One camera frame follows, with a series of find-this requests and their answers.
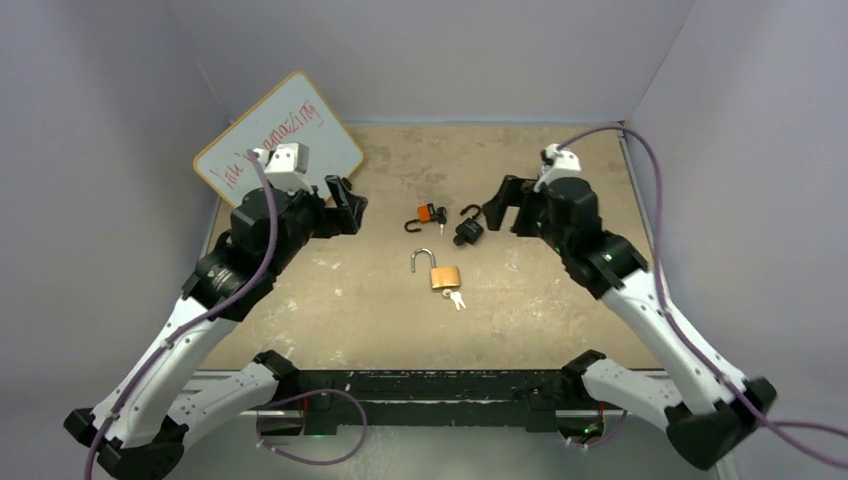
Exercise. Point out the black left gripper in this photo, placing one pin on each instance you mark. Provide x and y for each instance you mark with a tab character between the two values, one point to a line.
338	220

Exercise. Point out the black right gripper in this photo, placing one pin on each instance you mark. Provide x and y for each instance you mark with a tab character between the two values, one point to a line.
510	196

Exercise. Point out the black padlock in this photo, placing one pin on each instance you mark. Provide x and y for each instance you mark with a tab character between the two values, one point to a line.
469	231

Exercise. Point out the black-headed keys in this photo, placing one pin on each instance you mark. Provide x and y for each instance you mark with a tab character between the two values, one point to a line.
441	218

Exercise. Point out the orange padlock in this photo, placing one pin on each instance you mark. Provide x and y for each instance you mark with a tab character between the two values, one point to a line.
425	214

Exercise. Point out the brass padlock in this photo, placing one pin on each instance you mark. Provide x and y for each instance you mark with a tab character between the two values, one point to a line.
440	277

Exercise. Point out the small silver keys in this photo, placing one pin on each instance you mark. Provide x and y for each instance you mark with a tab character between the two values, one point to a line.
455	297

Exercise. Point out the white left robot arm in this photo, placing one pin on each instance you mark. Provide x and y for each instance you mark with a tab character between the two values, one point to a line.
144	426

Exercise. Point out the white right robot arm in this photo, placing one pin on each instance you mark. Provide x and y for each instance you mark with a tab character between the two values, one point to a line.
701	406

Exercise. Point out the whiteboard with red writing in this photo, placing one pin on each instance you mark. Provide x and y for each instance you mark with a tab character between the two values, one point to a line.
293	111

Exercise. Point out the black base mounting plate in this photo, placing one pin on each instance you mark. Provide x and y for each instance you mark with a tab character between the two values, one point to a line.
537	401

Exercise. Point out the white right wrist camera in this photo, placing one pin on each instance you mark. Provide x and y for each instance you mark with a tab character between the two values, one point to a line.
556	163

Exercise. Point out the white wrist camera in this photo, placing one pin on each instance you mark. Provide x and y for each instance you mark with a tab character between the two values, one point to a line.
556	163
285	166

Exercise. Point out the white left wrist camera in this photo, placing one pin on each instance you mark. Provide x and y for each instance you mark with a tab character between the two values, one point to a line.
285	166

